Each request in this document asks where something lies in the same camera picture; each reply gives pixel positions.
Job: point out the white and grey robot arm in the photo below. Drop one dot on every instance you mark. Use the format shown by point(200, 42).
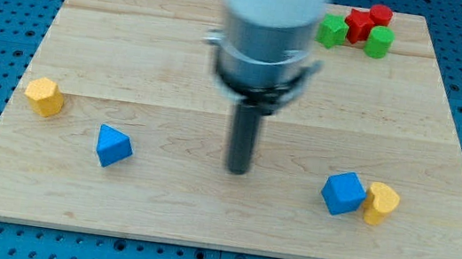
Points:
point(261, 50)

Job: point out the blue cube block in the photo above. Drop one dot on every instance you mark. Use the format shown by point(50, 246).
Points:
point(343, 193)

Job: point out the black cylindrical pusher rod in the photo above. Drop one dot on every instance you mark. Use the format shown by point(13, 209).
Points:
point(244, 133)

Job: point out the blue triangular prism block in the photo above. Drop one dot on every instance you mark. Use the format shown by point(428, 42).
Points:
point(112, 146)

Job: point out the light wooden board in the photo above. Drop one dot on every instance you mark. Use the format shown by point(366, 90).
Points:
point(141, 66)

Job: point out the green star block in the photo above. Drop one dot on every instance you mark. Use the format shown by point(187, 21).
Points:
point(332, 30)

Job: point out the yellow heart block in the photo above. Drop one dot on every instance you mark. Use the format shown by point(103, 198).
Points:
point(381, 200)

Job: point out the red star block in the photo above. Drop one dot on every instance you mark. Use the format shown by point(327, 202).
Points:
point(359, 24)

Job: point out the green cylinder block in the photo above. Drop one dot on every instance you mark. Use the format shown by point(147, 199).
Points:
point(379, 42)

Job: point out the yellow hexagon block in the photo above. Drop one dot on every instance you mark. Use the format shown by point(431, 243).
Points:
point(44, 97)

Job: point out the red cylinder block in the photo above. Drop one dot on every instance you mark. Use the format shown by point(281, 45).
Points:
point(381, 15)

